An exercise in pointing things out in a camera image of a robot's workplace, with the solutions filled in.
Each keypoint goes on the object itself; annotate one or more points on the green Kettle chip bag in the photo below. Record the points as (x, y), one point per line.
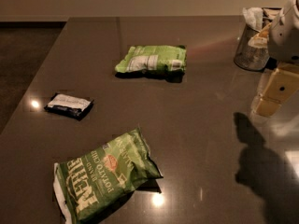
(84, 187)

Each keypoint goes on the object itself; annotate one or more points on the light green chip bag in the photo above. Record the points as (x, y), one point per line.
(155, 59)

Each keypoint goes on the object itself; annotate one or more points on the black and white snack packet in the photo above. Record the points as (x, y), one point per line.
(69, 106)

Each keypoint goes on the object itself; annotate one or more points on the wire mesh cup holder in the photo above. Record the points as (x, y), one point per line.
(252, 52)

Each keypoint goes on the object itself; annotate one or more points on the white crumpled napkin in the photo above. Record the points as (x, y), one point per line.
(253, 17)

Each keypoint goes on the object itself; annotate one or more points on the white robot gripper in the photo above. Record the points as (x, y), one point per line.
(285, 36)

